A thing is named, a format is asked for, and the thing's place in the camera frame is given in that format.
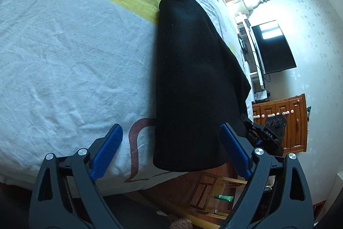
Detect black pants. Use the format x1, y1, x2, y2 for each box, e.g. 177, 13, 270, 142
153, 0, 251, 172

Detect wooden cabinet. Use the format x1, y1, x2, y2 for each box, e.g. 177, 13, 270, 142
252, 94, 308, 154

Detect green tube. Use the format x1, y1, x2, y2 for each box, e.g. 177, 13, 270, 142
214, 194, 234, 202

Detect wooden stool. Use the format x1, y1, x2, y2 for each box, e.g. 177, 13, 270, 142
187, 171, 247, 219

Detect white TV stand shelf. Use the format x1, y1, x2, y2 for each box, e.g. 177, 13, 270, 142
235, 13, 266, 92

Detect black flat television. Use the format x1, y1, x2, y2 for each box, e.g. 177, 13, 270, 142
251, 20, 296, 74

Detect patterned white bed sheet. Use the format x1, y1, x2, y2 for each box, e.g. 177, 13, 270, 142
1, 0, 249, 195

